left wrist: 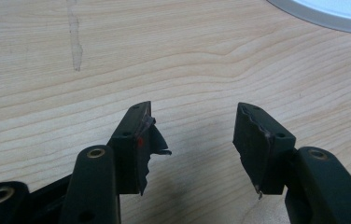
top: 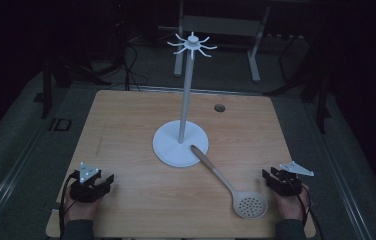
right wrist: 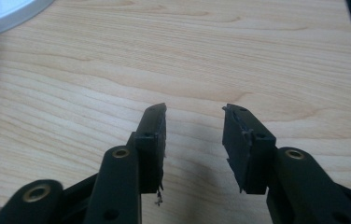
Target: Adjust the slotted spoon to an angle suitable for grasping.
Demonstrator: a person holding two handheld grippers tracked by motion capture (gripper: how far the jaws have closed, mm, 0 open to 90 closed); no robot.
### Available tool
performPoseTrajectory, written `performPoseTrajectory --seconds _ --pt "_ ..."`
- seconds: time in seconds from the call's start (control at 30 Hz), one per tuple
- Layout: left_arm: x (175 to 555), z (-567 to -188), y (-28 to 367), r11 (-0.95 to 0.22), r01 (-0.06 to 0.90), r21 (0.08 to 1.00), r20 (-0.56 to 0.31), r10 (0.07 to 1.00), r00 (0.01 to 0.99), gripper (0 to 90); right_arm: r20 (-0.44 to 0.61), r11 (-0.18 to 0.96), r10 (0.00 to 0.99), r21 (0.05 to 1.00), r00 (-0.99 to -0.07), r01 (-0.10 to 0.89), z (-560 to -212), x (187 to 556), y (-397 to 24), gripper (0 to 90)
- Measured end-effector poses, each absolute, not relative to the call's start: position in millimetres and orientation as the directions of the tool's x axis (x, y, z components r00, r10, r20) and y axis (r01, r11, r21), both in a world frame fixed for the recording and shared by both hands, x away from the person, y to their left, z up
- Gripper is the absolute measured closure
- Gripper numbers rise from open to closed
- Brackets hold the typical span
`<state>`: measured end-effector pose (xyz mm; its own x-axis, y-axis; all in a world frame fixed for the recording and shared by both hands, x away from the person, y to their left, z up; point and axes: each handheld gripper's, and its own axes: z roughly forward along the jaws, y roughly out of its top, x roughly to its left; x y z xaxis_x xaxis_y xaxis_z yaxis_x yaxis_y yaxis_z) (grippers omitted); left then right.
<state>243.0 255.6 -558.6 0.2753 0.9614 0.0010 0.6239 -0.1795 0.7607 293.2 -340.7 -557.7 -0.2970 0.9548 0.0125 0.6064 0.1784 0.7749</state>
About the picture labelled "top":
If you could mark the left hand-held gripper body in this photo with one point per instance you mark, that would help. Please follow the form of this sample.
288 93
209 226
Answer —
86 191

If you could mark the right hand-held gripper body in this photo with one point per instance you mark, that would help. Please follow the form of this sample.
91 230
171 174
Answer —
287 185

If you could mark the white hook rack stand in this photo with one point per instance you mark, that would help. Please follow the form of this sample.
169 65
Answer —
181 146

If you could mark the person's left hand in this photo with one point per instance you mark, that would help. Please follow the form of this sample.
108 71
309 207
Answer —
81 210

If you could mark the person's right hand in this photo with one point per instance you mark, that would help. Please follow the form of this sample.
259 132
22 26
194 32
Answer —
291 206

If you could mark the dark metal stand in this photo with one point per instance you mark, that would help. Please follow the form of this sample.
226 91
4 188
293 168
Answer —
319 96
47 90

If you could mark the black rectangular floor bracket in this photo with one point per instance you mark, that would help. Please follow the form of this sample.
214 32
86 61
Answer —
61 124

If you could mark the grey metal desk frame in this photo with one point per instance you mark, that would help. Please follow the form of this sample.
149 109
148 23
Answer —
221 26

